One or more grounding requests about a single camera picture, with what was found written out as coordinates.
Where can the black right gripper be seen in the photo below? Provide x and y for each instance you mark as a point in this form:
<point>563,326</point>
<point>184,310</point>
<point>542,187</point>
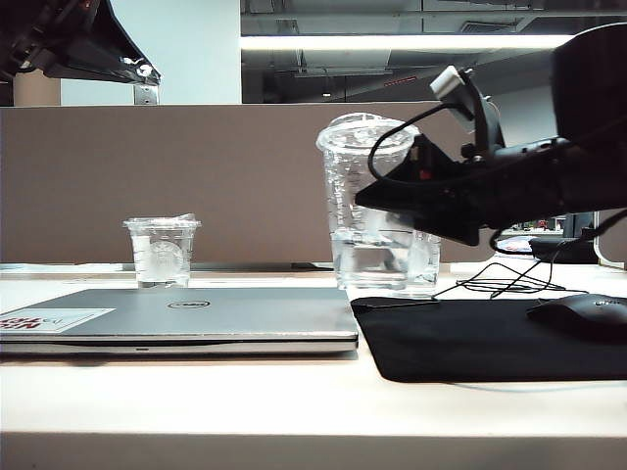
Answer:
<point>519,186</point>

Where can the tall clear plastic cup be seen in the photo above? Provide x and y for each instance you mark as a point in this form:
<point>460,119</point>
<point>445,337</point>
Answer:
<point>343,196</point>

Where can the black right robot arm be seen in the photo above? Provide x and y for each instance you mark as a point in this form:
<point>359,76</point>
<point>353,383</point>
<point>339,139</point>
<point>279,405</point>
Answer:
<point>593,98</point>

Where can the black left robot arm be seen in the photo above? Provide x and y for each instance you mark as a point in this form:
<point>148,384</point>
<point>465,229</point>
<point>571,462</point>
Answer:
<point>73,39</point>

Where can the medium clear plastic cup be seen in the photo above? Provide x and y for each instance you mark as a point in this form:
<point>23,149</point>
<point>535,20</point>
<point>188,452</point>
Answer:
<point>426,264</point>

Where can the silver Dell laptop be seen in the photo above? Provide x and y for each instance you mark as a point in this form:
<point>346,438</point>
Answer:
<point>245,313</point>

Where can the short clear plastic cup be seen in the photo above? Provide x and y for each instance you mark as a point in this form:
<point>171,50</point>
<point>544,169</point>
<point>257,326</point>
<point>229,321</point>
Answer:
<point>161,254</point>

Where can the white red laptop sticker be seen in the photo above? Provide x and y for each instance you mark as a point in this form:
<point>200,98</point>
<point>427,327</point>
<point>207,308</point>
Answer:
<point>73,319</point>

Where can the colourful magazine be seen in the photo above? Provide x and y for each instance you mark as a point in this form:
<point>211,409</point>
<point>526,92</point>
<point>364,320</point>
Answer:
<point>514,247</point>

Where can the red ceiling light bar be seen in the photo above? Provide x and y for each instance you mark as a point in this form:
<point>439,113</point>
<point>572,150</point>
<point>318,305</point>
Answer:
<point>399,81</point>

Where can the black pouch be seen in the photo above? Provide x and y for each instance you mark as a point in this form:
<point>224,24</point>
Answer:
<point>544,247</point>

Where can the black mouse pad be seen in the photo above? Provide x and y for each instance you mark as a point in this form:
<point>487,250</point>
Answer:
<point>465,343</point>

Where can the narrow brown desk divider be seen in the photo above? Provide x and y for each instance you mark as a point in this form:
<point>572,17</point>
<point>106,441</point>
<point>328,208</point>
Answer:
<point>614,245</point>

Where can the black computer mouse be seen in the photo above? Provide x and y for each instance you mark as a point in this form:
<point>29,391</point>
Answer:
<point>583,313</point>

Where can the wide brown desk divider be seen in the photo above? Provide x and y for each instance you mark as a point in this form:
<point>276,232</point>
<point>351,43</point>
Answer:
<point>147,161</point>

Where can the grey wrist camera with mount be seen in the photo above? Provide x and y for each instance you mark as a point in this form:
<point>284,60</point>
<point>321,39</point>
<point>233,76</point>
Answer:
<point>485,122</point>

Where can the metal ceiling duct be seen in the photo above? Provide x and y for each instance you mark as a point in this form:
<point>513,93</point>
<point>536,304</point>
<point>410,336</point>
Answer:
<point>343,61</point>

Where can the metal wall plate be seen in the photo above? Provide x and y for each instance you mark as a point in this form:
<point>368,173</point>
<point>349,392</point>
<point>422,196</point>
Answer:
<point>147,95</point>

